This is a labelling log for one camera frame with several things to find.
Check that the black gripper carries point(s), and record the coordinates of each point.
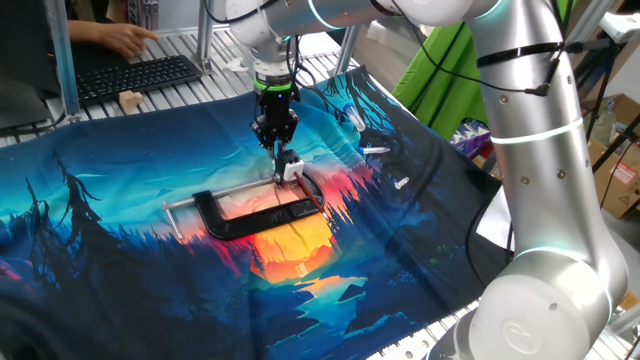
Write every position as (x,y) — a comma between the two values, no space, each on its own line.
(276,107)

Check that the black white pencil sharpener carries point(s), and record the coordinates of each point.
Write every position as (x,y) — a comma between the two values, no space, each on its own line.
(287,167)

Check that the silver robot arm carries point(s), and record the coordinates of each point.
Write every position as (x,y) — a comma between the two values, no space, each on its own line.
(535,175)

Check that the person's forearm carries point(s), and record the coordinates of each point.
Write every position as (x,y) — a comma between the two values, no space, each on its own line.
(85,32)

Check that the red pencil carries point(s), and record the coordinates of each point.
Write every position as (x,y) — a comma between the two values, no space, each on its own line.
(310,195)

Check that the person's hand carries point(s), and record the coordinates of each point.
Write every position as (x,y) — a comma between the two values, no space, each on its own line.
(125,40)

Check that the large clear blue-capped tube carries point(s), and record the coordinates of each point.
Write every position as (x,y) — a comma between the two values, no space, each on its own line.
(354,117)

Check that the white crumpled tissue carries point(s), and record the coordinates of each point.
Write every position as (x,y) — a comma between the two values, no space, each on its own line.
(235,64)

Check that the black C-clamp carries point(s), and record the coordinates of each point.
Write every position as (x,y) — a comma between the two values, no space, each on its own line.
(250,225)

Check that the conical blue-capped tube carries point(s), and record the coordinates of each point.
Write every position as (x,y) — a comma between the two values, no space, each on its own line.
(375,150)

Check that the small white tube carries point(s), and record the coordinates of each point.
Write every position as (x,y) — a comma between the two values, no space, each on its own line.
(401,183)

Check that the small wooden block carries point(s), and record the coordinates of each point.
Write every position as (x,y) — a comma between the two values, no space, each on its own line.
(131,99)

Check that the black keyboard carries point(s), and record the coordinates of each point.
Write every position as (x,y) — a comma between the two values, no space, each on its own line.
(135,77)

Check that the landscape print cloth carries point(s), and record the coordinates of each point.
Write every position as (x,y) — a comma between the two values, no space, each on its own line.
(125,175)

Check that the green cloth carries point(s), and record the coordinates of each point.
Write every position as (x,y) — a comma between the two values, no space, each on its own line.
(435,85)

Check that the purple patterned cloth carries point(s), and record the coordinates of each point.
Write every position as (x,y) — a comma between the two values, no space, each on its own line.
(470,137)

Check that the person's brown-shirted torso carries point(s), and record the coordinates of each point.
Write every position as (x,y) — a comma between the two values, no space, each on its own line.
(90,7)

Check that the black monitor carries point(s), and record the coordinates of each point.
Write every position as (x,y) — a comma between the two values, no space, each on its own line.
(25,45)

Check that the black tripod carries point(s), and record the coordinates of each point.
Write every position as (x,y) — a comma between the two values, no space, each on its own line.
(615,142)

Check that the cardboard box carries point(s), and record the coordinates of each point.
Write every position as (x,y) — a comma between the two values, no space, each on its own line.
(617,175)

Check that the aluminium frame post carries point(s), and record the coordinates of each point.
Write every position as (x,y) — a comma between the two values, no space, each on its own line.
(205,30)
(346,52)
(64,60)

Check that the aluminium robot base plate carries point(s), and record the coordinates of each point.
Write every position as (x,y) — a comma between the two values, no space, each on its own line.
(417,348)

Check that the white camera device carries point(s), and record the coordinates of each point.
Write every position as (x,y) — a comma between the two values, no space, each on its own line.
(620,27)

